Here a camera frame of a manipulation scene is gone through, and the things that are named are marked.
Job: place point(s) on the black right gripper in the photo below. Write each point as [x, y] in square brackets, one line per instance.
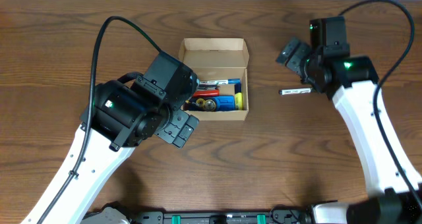
[301, 49]

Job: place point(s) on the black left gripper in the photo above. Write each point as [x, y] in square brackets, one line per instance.
[179, 129]

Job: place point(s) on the black capped white marker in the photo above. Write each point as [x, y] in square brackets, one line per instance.
[291, 91]

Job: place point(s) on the red stapler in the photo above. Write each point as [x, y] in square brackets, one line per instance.
[207, 91]

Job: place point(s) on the blue plastic staple remover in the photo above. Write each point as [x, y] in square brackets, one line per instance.
[224, 103]

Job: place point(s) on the blue capped white marker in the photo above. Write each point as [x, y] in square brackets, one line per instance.
[222, 81]

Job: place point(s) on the yellow highlighter pen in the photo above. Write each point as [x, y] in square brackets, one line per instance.
[238, 97]

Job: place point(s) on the brown cardboard box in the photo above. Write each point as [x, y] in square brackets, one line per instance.
[216, 59]

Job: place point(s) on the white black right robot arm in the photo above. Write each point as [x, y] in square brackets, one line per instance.
[393, 185]

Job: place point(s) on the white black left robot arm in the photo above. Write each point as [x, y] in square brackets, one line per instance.
[127, 111]

